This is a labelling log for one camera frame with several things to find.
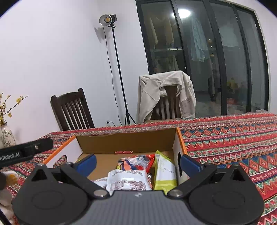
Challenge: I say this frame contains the green white snack packet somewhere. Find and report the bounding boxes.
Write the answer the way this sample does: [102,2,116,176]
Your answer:
[153,150,177,195]

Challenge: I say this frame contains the white printed snack packet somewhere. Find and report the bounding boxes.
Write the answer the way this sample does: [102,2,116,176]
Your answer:
[93,169,152,195]

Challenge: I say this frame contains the colourful candy bag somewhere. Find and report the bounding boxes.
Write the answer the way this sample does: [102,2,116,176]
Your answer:
[117,154,155,173]

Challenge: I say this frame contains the floral ceramic vase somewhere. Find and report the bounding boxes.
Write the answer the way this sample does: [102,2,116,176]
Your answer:
[1,123,16,148]

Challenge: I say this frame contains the orange cardboard snack box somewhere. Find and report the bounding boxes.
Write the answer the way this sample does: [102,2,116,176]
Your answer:
[43,128,187,181]

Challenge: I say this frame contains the yellow flower branches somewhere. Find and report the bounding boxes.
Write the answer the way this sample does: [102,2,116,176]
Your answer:
[0,92,28,126]

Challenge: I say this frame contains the dark wooden chair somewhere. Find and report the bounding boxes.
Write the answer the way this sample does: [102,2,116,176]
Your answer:
[50,88,95,131]

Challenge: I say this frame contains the red patterned tablecloth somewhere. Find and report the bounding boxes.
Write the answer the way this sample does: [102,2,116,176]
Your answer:
[7,112,276,224]

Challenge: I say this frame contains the chair with beige jacket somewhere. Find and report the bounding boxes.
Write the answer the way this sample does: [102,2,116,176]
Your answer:
[150,86,181,120]

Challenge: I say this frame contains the beige jacket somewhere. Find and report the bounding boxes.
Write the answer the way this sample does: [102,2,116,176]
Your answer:
[137,70,196,123]

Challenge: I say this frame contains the black framed glass door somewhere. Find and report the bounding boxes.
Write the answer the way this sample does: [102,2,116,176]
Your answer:
[136,1,269,117]

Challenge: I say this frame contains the studio light on stand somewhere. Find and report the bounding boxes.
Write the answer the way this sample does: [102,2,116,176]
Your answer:
[99,14,136,125]

